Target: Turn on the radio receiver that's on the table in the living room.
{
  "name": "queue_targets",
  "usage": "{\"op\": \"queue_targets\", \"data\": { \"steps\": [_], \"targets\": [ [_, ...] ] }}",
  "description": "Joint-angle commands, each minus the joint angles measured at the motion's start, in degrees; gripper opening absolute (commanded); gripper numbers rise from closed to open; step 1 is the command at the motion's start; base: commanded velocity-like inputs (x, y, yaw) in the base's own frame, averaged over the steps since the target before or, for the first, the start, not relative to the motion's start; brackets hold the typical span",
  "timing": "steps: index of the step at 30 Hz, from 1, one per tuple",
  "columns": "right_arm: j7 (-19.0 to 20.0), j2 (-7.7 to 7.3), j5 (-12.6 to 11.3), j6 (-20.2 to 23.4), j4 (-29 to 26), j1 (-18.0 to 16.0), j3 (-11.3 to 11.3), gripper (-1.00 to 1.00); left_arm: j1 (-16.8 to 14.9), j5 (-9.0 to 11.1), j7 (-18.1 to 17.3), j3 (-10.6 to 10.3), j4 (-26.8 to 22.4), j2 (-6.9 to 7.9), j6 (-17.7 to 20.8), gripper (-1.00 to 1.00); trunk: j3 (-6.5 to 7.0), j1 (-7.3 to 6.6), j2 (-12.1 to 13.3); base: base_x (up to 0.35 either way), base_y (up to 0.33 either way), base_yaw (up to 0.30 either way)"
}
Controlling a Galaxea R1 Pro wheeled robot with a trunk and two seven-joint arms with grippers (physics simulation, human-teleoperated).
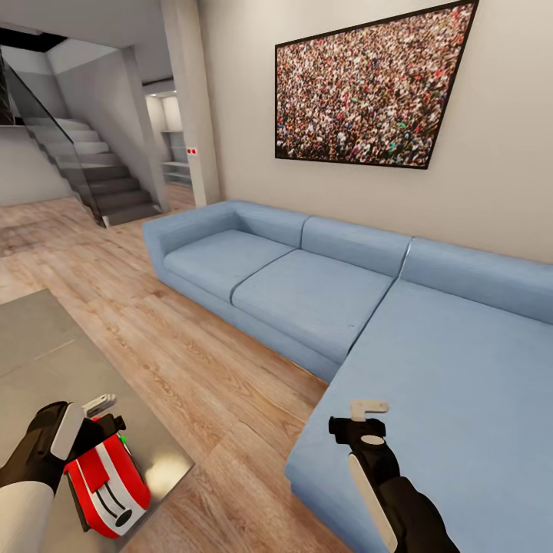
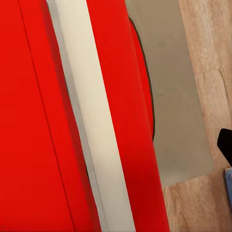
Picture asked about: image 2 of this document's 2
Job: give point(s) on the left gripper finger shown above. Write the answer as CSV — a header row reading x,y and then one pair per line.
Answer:
x,y
224,143

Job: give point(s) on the coffee table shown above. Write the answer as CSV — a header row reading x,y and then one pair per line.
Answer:
x,y
180,142

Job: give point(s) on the radio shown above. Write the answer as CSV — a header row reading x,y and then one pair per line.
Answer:
x,y
77,120

